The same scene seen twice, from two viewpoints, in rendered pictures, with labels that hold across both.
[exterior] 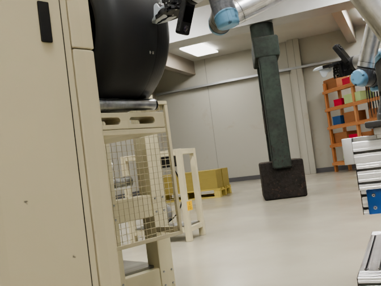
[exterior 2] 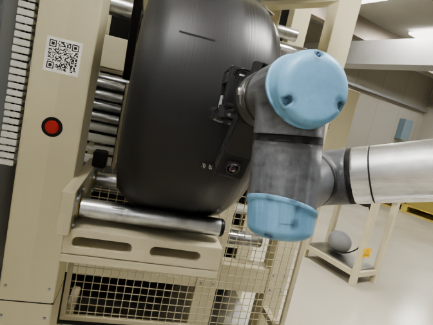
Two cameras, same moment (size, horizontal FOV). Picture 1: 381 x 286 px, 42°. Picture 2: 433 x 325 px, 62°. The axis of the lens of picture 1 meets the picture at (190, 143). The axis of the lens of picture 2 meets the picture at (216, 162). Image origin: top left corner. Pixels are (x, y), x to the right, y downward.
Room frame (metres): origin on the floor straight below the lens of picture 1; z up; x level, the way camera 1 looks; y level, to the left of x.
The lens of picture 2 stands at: (1.16, -0.30, 1.18)
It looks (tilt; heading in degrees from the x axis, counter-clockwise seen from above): 8 degrees down; 32
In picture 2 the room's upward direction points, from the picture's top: 13 degrees clockwise
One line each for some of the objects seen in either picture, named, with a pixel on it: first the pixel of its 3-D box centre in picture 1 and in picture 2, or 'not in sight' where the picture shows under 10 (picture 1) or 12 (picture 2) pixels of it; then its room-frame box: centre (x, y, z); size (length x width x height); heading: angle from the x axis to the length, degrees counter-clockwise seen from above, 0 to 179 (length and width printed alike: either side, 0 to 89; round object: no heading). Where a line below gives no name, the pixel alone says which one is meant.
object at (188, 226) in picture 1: (163, 196); (348, 227); (4.55, 0.31, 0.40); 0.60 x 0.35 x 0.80; 67
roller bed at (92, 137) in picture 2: not in sight; (94, 119); (2.00, 0.77, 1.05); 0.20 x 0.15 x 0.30; 135
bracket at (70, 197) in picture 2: not in sight; (82, 189); (1.76, 0.47, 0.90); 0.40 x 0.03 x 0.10; 45
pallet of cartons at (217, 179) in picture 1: (190, 185); (415, 200); (9.57, 0.10, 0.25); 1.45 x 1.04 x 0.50; 67
